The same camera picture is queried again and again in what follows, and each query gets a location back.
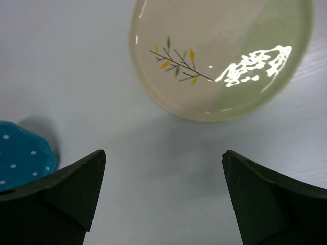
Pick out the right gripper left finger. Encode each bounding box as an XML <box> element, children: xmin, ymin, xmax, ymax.
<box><xmin>1</xmin><ymin>150</ymin><xmax>106</xmax><ymax>245</ymax></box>

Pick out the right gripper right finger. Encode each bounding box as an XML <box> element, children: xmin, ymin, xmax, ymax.
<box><xmin>222</xmin><ymin>150</ymin><xmax>326</xmax><ymax>244</ymax></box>

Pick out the teal dotted plate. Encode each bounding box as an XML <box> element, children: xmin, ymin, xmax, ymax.
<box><xmin>1</xmin><ymin>121</ymin><xmax>58</xmax><ymax>191</ymax></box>

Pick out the cream green plate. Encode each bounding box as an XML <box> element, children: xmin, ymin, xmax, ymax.
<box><xmin>129</xmin><ymin>0</ymin><xmax>314</xmax><ymax>123</ymax></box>

